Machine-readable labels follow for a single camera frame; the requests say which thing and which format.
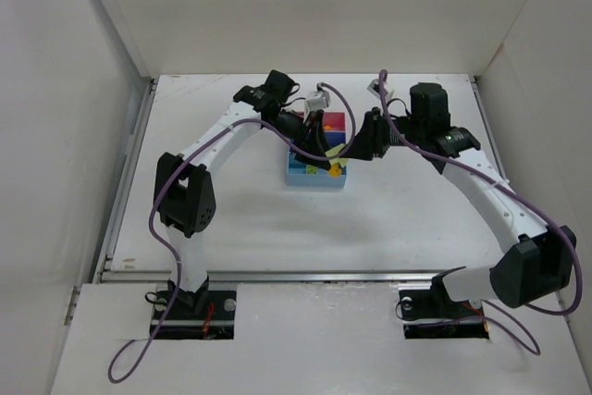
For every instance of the light green duplo brick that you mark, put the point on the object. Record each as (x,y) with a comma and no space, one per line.
(333,153)
(312,169)
(342,162)

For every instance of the pink container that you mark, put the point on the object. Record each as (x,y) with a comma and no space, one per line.
(336,120)

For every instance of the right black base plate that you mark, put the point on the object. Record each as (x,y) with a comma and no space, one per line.
(444,321)

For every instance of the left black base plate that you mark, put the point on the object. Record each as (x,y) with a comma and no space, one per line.
(215,319)

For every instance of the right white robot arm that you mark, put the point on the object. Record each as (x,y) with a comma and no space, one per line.
(538,256)

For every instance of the dark blue container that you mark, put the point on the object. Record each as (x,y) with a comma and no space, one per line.
(335,138)

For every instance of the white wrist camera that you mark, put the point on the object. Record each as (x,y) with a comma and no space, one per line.
(316,101)
(375,89)

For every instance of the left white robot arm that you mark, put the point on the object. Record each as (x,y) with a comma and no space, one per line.
(184,196)

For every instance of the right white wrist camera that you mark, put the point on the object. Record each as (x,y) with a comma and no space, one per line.
(375,89)

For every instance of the yellow duplo brick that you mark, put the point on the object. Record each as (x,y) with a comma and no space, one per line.
(335,171)

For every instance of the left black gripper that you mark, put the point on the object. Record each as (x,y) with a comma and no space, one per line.
(313,134)

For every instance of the light blue container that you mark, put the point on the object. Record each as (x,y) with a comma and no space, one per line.
(296,176)

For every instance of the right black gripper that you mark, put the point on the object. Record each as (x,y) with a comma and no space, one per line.
(373,134)

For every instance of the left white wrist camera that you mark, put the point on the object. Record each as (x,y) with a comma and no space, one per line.
(316,101)

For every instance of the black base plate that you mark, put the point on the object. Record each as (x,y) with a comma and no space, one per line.
(215,319)
(444,321)

